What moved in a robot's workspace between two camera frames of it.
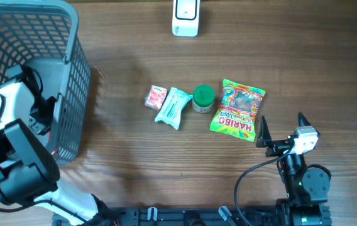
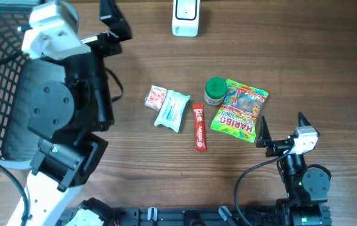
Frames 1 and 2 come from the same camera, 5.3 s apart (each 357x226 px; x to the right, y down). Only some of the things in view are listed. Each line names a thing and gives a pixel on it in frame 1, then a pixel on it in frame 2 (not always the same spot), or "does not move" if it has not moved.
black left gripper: x=46 y=124 -> x=111 y=41
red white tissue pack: x=155 y=97 does not move
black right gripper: x=264 y=139 does not move
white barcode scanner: x=186 y=18 does not move
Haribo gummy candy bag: x=236 y=115 does not move
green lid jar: x=203 y=96 -> x=215 y=90
